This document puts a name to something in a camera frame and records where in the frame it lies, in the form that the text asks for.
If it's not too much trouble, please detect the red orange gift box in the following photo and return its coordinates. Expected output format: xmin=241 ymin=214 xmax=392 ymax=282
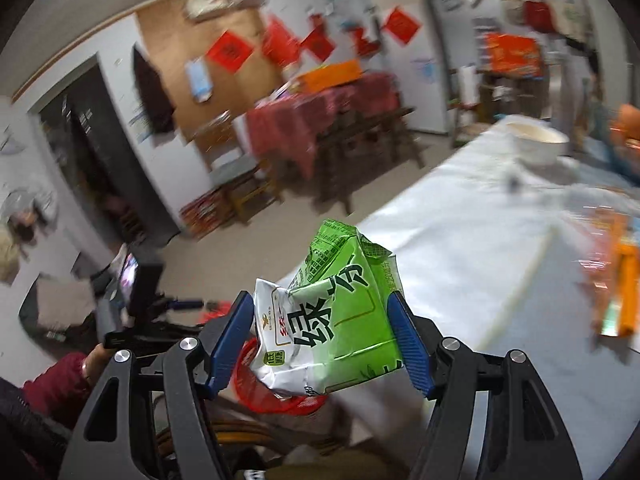
xmin=485 ymin=32 xmax=543 ymax=77

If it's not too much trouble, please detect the orange cardboard box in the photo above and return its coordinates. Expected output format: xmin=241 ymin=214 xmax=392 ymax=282
xmin=297 ymin=59 xmax=363 ymax=93

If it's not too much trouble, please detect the person's left forearm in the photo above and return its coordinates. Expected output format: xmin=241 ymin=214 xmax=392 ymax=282
xmin=22 ymin=352 xmax=93 ymax=428

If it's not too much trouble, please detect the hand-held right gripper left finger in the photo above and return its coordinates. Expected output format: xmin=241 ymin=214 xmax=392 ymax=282
xmin=52 ymin=290 xmax=256 ymax=480

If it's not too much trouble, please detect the orange snack wrapper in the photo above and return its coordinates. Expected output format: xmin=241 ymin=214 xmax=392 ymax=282
xmin=580 ymin=205 xmax=640 ymax=338

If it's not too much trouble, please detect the table with white cloth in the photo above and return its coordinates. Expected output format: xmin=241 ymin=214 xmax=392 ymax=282
xmin=277 ymin=115 xmax=640 ymax=466

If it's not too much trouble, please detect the red printed carton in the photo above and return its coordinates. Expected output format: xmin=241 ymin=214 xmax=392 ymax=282
xmin=180 ymin=187 xmax=231 ymax=238

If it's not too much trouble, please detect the table with red cloth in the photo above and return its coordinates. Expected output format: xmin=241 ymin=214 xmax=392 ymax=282
xmin=246 ymin=72 xmax=401 ymax=181

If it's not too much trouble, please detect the white bowl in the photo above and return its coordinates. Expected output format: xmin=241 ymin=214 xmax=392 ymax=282
xmin=500 ymin=115 xmax=571 ymax=167

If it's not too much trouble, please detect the wooden chair grey seat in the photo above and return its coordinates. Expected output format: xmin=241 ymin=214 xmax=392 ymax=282
xmin=192 ymin=115 xmax=281 ymax=226

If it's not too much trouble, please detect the green drink carton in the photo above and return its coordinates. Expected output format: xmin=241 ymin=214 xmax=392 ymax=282
xmin=248 ymin=218 xmax=405 ymax=399

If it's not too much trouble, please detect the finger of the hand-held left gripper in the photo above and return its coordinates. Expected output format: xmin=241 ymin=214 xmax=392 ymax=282
xmin=161 ymin=297 xmax=223 ymax=312

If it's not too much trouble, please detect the white refrigerator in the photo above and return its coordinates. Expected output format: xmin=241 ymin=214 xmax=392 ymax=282
xmin=367 ymin=0 xmax=451 ymax=136

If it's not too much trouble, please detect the brown wall board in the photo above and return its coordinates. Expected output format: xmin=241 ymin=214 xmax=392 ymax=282
xmin=136 ymin=0 xmax=283 ymax=143

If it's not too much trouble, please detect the dark hanging garment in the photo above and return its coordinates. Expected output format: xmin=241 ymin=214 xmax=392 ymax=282
xmin=132 ymin=42 xmax=176 ymax=133

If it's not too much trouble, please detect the red plastic basin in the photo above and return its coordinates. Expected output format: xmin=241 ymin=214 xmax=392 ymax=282
xmin=197 ymin=310 xmax=328 ymax=416

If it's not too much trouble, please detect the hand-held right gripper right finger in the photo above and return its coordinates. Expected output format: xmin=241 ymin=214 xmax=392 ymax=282
xmin=387 ymin=291 xmax=583 ymax=480

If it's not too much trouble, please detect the small red diamond paper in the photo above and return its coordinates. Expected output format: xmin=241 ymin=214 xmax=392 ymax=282
xmin=300 ymin=27 xmax=336 ymax=61

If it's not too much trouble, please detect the dark wooden bench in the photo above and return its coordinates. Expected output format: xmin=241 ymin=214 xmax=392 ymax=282
xmin=312 ymin=105 xmax=426 ymax=213

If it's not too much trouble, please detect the large red diamond paper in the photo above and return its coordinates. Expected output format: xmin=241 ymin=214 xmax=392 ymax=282
xmin=206 ymin=29 xmax=254 ymax=72

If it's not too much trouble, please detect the red tote bag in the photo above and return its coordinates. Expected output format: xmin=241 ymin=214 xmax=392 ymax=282
xmin=522 ymin=0 xmax=556 ymax=33

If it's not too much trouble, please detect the red diamond paper on refrigerator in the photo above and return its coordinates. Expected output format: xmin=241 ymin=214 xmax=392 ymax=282
xmin=382 ymin=6 xmax=422 ymax=46

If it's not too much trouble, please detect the blue bag of oranges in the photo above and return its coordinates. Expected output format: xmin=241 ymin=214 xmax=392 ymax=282
xmin=607 ymin=105 xmax=640 ymax=176

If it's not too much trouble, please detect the person's left hand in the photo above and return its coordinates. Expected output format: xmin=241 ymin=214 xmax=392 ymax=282
xmin=81 ymin=342 xmax=114 ymax=387

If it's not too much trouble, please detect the blue face mask pack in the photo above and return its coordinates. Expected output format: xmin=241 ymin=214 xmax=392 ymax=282
xmin=185 ymin=57 xmax=213 ymax=103

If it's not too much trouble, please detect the beige tote bag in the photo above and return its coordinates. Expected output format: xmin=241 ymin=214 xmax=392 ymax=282
xmin=552 ymin=0 xmax=588 ymax=43

